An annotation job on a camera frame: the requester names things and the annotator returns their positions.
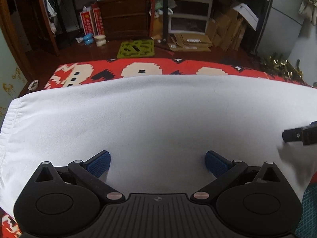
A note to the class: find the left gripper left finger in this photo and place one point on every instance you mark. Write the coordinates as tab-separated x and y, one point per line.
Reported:
64	201

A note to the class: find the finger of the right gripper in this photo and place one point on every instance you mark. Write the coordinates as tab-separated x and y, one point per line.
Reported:
306	135

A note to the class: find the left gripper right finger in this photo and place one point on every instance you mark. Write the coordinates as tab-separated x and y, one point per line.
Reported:
250	200

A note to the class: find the white sweatshirt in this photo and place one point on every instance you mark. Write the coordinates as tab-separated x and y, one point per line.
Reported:
158	128

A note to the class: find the green cutting mat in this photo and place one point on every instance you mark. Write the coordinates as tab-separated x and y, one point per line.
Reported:
308	223

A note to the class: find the Christmas garland with ornaments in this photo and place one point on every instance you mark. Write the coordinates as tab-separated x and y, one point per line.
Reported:
277	65

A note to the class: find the silver refrigerator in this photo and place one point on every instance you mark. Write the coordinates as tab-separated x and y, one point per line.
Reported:
282	27

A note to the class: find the red Christmas pattern tablecloth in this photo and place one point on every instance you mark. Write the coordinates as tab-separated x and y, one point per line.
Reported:
148	70

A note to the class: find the stack of flattened cardboard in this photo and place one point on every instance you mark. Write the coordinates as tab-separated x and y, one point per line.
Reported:
228	23

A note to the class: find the blue ceramic figurine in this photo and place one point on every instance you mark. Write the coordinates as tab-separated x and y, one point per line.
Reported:
87	39

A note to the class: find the cream ceramic pot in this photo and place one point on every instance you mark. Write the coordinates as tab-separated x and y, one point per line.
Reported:
100	40

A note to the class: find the white plastic drawer unit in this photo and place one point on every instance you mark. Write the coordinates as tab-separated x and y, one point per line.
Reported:
189	16

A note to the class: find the red couplet box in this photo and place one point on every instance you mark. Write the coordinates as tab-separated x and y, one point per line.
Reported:
91	20

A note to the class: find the dark wooden cabinet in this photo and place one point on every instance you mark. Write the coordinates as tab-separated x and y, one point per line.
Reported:
125	19

